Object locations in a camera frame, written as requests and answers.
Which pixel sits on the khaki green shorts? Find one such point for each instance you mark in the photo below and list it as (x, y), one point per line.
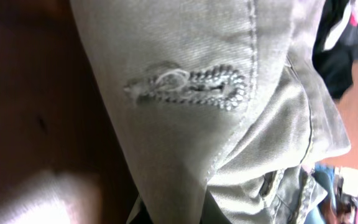
(216, 104)

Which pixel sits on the black garment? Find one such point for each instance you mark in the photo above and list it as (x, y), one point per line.
(334, 64)

